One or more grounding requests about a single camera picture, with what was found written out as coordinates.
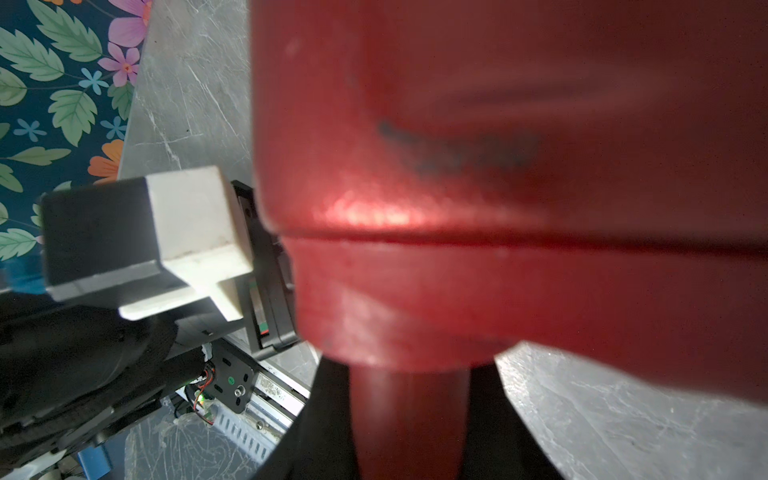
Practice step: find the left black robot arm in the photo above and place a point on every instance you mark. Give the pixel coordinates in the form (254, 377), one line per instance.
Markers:
(74, 375)

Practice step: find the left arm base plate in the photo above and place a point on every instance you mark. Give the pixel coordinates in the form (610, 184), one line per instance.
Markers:
(234, 376)

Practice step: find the white slotted cable duct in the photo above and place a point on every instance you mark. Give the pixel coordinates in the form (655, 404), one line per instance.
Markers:
(253, 434)

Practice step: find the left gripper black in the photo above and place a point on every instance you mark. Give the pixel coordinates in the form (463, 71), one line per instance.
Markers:
(267, 293)

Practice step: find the red hard-shell suitcase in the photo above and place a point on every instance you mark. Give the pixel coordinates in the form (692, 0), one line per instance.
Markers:
(450, 178)

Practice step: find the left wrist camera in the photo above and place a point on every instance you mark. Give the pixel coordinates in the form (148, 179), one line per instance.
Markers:
(147, 245)

